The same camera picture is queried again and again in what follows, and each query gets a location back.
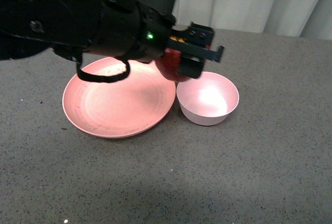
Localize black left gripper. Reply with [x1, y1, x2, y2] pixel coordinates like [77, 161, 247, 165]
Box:
[86, 4, 224, 78]

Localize red apple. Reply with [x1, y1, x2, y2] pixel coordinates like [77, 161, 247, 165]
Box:
[155, 48, 190, 82]

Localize light pink bowl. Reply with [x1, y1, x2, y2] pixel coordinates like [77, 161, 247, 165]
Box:
[176, 72, 240, 126]

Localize pink plate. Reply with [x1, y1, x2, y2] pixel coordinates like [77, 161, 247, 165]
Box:
[62, 61, 176, 138]

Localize white curtain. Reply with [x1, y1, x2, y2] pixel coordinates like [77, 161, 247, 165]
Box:
[173, 0, 331, 40]

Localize black cable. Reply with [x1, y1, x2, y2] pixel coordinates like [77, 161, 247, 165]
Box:
[76, 57, 131, 84]

